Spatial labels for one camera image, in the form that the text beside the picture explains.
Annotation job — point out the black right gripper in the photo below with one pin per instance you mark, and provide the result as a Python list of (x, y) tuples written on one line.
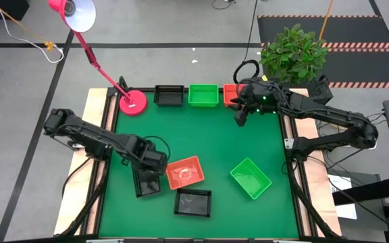
[(257, 96)]

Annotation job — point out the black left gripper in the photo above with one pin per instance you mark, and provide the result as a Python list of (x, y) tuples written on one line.
[(150, 160)]

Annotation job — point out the red plastic slotted basket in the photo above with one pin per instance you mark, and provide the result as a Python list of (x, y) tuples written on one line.
[(185, 172), (229, 94)]

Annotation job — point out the black plastic slotted basket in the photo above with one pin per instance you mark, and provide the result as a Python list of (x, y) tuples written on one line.
[(169, 96), (193, 202), (146, 184)]

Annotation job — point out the green plastic slotted basket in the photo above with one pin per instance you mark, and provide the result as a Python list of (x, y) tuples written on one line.
[(250, 177), (203, 95)]

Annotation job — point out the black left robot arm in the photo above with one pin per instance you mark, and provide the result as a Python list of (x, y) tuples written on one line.
[(90, 135)]

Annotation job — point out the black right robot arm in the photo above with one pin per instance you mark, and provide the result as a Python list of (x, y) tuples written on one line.
[(333, 116)]

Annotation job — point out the black shelf beam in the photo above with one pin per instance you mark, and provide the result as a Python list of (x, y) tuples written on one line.
[(370, 190)]

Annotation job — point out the small yellow tag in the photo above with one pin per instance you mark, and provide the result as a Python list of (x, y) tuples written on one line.
[(264, 78)]

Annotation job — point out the green table mat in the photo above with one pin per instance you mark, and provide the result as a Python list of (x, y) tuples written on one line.
[(208, 135)]

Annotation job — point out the red desk lamp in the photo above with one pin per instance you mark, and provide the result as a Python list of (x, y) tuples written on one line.
[(133, 103)]

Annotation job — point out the light wooden side board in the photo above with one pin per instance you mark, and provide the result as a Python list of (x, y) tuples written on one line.
[(79, 168), (312, 175)]

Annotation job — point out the green plant in black pot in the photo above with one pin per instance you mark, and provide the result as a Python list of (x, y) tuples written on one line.
[(292, 54)]

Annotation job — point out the black mat with orange stripes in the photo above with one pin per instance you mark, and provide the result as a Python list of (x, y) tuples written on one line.
[(350, 64)]

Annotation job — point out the white paper sheet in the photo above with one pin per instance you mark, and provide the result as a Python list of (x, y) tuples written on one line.
[(344, 195)]

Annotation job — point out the black box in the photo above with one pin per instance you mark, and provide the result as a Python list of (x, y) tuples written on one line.
[(3, 8)]

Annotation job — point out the silver corner bracket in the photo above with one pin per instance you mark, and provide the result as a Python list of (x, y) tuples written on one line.
[(289, 143), (77, 146)]

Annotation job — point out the black aluminium table frame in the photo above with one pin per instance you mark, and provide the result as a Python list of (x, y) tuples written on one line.
[(151, 90)]

